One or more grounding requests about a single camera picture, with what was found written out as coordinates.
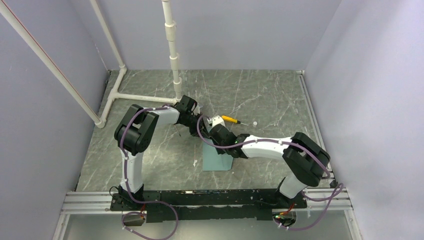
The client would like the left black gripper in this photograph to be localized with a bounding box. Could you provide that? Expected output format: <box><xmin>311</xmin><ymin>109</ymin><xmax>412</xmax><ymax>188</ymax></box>
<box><xmin>182</xmin><ymin>113</ymin><xmax>210</xmax><ymax>140</ymax></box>

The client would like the light blue envelope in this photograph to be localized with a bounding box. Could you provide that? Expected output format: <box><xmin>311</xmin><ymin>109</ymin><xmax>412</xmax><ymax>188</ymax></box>
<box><xmin>202</xmin><ymin>142</ymin><xmax>234</xmax><ymax>172</ymax></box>

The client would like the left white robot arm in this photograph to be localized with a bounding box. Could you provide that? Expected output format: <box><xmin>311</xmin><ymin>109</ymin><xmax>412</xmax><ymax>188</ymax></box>
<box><xmin>114</xmin><ymin>95</ymin><xmax>201</xmax><ymax>210</ymax></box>

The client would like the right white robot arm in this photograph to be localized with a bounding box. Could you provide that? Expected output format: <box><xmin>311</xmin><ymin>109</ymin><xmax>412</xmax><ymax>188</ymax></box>
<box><xmin>207</xmin><ymin>124</ymin><xmax>331</xmax><ymax>208</ymax></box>

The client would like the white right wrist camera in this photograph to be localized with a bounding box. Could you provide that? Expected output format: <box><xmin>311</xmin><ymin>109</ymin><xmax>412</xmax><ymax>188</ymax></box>
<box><xmin>207</xmin><ymin>115</ymin><xmax>226</xmax><ymax>128</ymax></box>

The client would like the yellow handled screwdriver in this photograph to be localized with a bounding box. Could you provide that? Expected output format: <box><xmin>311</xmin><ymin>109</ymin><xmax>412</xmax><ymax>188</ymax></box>
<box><xmin>221</xmin><ymin>115</ymin><xmax>248</xmax><ymax>126</ymax></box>

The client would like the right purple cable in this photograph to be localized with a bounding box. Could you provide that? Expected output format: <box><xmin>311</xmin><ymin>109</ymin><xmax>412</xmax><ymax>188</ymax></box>
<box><xmin>196</xmin><ymin>114</ymin><xmax>345</xmax><ymax>232</ymax></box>

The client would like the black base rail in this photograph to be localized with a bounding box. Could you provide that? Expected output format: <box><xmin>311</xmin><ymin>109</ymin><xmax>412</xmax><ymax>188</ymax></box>
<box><xmin>110</xmin><ymin>188</ymin><xmax>307</xmax><ymax>223</ymax></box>

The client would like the aluminium extrusion frame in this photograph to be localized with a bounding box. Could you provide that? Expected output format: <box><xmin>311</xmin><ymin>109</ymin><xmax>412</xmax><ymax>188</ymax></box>
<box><xmin>52</xmin><ymin>71</ymin><xmax>362</xmax><ymax>240</ymax></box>

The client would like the white pvc pipe frame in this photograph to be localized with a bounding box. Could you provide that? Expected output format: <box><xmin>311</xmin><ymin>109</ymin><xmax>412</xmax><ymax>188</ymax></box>
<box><xmin>0</xmin><ymin>0</ymin><xmax>184</xmax><ymax>129</ymax></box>

